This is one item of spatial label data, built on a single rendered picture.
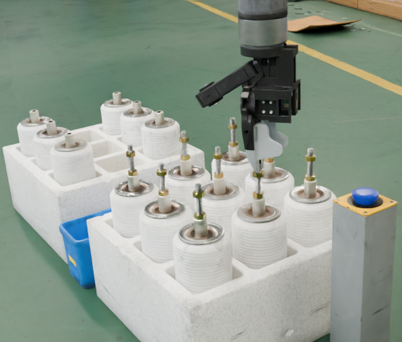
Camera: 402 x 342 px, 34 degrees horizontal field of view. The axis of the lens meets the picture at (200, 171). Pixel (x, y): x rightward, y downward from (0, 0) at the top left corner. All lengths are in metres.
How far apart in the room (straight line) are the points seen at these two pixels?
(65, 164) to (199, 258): 0.55
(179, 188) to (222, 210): 0.13
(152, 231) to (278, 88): 0.33
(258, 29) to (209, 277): 0.40
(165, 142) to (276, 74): 0.62
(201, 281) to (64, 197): 0.51
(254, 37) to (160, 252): 0.41
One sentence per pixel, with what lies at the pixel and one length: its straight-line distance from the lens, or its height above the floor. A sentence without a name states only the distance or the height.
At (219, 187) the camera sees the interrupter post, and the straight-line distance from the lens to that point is 1.20.
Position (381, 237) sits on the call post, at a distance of 1.04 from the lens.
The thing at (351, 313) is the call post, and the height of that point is 0.13.
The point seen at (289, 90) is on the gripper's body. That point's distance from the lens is 1.00.
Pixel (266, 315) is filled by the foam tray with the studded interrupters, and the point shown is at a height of 0.11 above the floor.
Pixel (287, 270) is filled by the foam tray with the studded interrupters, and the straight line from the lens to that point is 1.12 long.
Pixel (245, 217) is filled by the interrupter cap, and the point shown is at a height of 0.25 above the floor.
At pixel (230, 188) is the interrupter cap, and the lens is 1.23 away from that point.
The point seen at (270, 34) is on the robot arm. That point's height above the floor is 0.57.
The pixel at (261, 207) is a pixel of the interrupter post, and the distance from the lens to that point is 1.12.
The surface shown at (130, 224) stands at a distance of 1.24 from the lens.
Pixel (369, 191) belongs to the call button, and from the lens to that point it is 1.03.
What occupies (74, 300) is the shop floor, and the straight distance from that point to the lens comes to 1.41.
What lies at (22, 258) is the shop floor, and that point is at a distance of 1.61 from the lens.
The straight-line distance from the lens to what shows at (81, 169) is 1.50.
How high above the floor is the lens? 0.76
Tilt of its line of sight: 22 degrees down
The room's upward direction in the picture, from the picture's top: 4 degrees counter-clockwise
